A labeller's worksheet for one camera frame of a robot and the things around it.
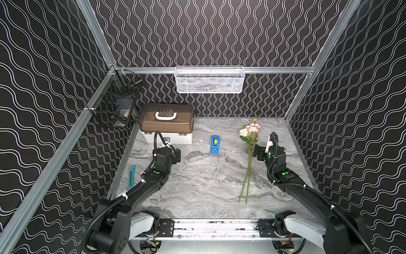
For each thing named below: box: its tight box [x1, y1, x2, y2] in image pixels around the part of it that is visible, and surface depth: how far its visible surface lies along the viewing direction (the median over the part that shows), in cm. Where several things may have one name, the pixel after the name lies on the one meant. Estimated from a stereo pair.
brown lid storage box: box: [138, 103, 196, 145], surface depth 97 cm
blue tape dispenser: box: [210, 135, 221, 156], surface depth 103 cm
